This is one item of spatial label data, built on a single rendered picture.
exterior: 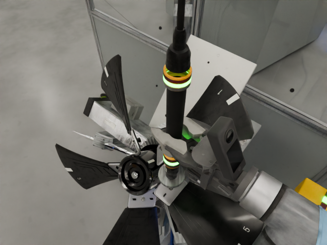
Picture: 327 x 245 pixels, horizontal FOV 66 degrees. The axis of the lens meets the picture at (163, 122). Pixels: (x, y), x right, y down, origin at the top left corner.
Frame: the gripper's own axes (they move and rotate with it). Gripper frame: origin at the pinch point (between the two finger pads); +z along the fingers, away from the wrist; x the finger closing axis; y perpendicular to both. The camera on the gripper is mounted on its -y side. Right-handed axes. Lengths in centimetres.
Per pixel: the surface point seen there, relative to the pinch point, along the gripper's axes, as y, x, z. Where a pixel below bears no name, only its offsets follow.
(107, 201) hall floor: 147, 1, 57
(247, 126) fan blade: 5.2, 14.7, -13.0
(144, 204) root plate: 37.8, -6.8, 2.2
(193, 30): 29, 71, 39
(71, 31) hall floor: 148, 125, 262
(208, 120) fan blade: 10.2, 13.8, -3.5
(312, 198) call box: 40, 31, -38
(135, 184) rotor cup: 26.7, -6.6, 4.9
